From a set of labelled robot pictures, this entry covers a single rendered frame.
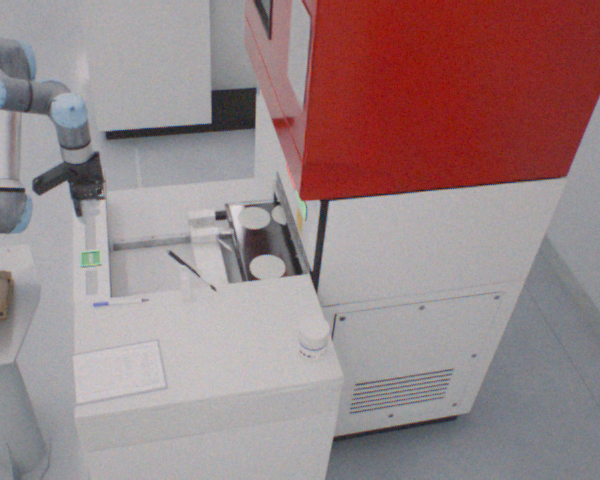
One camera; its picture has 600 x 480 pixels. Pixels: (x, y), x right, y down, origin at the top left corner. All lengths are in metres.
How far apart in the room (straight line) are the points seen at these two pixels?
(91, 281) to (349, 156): 0.76
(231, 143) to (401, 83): 2.49
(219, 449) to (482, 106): 1.06
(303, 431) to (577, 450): 1.40
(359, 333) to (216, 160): 1.94
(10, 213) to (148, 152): 1.98
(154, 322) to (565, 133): 1.14
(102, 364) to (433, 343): 1.10
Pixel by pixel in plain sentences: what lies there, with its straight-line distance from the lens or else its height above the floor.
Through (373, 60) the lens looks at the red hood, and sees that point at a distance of 1.54.
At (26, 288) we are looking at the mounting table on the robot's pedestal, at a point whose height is 0.82.
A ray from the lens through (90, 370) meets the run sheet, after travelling 1.72.
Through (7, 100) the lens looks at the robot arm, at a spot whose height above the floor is 1.46.
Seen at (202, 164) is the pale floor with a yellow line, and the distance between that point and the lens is 3.85.
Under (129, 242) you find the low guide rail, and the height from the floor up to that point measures 0.85.
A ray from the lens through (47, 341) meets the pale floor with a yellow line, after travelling 3.07.
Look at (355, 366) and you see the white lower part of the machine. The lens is 2.30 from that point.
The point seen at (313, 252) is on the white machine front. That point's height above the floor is 1.05.
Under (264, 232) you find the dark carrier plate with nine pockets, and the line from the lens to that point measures 2.11.
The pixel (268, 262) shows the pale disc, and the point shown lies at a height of 0.90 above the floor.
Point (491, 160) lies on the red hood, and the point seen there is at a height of 1.30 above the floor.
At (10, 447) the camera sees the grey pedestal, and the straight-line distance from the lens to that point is 2.59.
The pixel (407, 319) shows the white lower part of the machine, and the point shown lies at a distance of 2.19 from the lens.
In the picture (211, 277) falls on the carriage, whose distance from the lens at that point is 2.00.
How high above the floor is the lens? 2.33
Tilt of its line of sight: 43 degrees down
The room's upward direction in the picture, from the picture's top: 5 degrees clockwise
